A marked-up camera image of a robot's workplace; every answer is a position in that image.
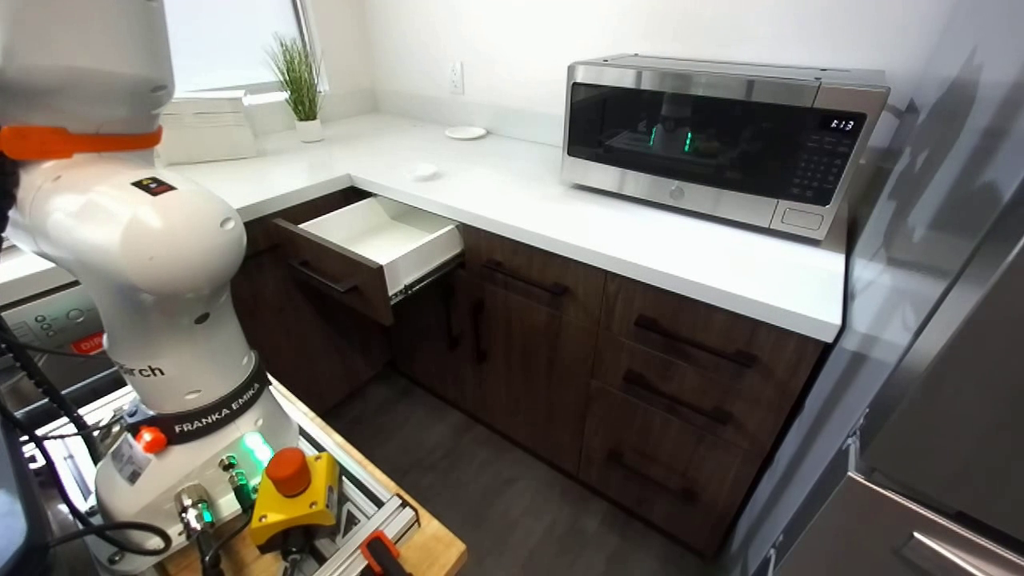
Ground white flat box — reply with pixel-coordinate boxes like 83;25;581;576
152;88;263;170

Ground dark wood lower cabinet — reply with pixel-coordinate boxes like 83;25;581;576
226;186;829;559

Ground yellow emergency stop button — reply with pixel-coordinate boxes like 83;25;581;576
247;443;343;550

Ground black base cable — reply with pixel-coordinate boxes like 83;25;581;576
0;312;180;576

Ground wooden robot cart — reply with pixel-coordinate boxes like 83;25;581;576
157;372;471;576

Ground grey refrigerator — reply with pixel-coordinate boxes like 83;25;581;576
728;0;1024;576

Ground green potted plant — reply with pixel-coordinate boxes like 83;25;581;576
265;30;328;143

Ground bright window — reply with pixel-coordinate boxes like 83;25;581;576
159;0;316;97

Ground stainless steel microwave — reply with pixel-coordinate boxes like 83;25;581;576
561;52;892;246

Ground green lit connector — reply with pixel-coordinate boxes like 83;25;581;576
224;429;279;506

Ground open white drawer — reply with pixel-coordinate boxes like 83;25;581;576
268;191;468;330

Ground aluminium frame rail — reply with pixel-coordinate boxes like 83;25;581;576
303;492;421;576

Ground orange clamp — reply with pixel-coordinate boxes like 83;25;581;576
357;529;417;576

